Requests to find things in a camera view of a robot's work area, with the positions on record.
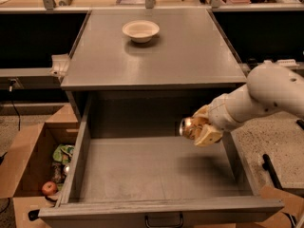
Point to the red apple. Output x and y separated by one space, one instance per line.
49 188

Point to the brown snack packet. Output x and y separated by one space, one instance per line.
57 172

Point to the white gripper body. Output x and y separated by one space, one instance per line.
220 112

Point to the brown cardboard box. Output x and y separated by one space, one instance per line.
28 165

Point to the white paper bowl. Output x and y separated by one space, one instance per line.
140 31

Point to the crushed orange soda can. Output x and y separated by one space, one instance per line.
191 127

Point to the white power strip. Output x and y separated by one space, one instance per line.
288 63

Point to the black drawer handle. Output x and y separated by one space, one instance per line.
164 221

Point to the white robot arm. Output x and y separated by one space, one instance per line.
269 88

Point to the open grey top drawer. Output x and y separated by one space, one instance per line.
121 172

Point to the grey metal cabinet counter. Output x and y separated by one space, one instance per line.
185 66

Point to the green snack bag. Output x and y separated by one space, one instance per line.
63 153

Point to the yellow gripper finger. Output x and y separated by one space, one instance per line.
202 113
207 135

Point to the black marker on floor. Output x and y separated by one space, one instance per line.
268 166

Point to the white plastic bracket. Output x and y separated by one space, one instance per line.
59 65

